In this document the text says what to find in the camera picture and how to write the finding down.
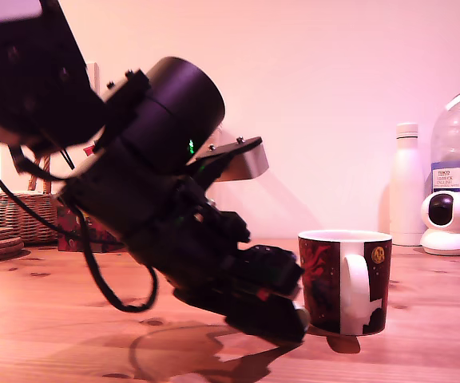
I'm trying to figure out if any pale coffee capsule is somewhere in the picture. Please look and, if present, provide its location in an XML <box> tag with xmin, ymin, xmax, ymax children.
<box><xmin>296</xmin><ymin>306</ymin><xmax>311</xmax><ymax>334</ymax></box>

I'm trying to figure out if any grey camera box on bracket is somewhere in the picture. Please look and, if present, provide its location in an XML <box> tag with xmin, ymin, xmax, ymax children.
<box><xmin>188</xmin><ymin>135</ymin><xmax>270</xmax><ymax>183</ymax></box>

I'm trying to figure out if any small white round camera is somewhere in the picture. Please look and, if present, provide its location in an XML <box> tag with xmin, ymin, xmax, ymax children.
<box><xmin>419</xmin><ymin>192</ymin><xmax>460</xmax><ymax>257</ymax></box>

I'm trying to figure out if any white insulated bottle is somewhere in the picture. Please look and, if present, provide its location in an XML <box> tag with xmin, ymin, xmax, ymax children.
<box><xmin>389</xmin><ymin>122</ymin><xmax>427</xmax><ymax>247</ymax></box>

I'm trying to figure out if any large clear water bottle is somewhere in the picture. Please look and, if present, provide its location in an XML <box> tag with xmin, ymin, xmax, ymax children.
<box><xmin>430</xmin><ymin>76</ymin><xmax>460</xmax><ymax>252</ymax></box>

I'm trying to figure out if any black looping arm cable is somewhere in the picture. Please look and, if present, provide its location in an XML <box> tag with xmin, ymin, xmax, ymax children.
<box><xmin>73</xmin><ymin>207</ymin><xmax>160</xmax><ymax>314</ymax></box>

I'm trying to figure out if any woven wicker basket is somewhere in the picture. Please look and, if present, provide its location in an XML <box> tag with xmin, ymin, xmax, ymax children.
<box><xmin>0</xmin><ymin>154</ymin><xmax>59</xmax><ymax>245</ymax></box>

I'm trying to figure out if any dark floral box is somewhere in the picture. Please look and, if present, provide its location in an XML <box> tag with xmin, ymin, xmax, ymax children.
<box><xmin>55</xmin><ymin>203</ymin><xmax>129</xmax><ymax>255</ymax></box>

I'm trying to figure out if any black ribbed cable boot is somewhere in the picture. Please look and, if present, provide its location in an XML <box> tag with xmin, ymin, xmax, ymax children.
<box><xmin>9</xmin><ymin>141</ymin><xmax>77</xmax><ymax>183</ymax></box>

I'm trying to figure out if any dark patterned coffee mug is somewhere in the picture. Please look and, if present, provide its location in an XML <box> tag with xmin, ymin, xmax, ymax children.
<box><xmin>297</xmin><ymin>229</ymin><xmax>394</xmax><ymax>337</ymax></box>

